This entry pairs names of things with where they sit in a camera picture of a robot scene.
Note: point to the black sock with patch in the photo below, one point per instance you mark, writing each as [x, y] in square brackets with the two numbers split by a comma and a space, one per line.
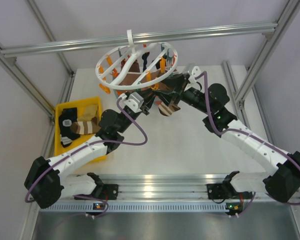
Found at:
[65, 120]

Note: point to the brown hanging sock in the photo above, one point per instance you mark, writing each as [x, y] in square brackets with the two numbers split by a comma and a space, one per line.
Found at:
[131, 78]

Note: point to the white round sock hanger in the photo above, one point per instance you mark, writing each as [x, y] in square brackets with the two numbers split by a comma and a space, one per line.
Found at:
[151, 56]

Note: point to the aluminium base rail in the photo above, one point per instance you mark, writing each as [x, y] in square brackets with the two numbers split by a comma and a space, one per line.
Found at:
[160, 194]

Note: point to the aluminium top crossbar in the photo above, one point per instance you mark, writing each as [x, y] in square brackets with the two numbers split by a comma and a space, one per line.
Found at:
[141, 38]

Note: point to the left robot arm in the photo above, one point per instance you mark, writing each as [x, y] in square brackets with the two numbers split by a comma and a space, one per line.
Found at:
[52, 179]

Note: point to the brown striped sock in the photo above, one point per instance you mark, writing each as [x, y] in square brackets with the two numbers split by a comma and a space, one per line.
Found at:
[168, 110]
[85, 127]

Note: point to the tan beige sock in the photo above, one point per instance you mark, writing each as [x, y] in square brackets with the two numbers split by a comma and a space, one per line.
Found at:
[91, 113]

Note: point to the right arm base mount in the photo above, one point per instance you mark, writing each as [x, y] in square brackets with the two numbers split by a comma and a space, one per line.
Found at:
[217, 191]

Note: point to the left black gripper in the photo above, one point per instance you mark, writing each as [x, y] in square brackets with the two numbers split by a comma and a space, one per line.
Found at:
[148, 100]

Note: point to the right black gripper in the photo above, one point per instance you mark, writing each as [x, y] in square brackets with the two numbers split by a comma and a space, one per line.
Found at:
[178, 84]

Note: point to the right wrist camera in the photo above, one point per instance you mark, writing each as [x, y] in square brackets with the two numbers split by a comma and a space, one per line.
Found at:
[191, 72]

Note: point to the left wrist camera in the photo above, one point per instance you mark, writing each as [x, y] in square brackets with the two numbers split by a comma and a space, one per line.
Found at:
[134, 102]

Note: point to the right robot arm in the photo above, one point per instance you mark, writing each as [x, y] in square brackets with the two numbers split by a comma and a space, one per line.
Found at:
[281, 177]

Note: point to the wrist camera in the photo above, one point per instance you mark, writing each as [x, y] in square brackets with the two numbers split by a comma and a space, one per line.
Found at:
[191, 72]
[134, 102]

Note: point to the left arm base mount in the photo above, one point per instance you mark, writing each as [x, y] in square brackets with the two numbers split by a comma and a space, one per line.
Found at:
[107, 192]

